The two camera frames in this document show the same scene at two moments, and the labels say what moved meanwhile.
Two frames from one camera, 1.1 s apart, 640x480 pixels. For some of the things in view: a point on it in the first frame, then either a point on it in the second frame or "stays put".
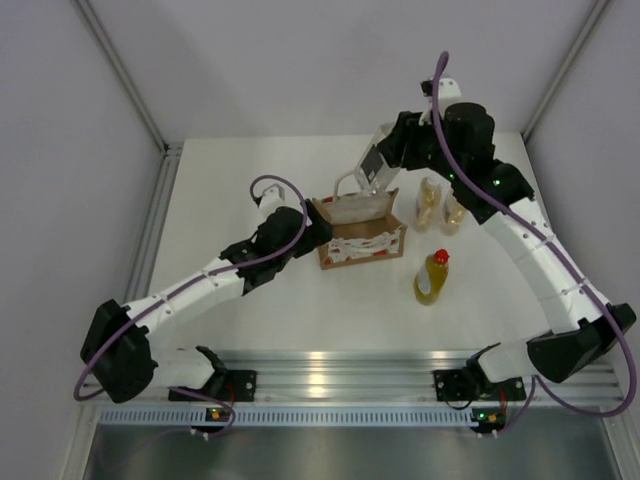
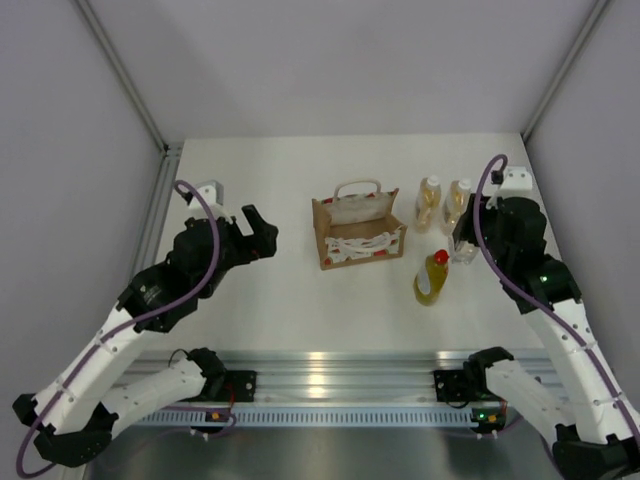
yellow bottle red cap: (431, 276) stays put
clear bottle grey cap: (376, 171) -> (464, 253)
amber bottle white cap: (429, 202) stays put
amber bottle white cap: (453, 214) stays put
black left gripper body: (316, 233) -> (232, 249)
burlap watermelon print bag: (365, 228) stays put
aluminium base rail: (383, 378) stays put
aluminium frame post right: (545, 101) stays put
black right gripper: (400, 144) -> (469, 232)
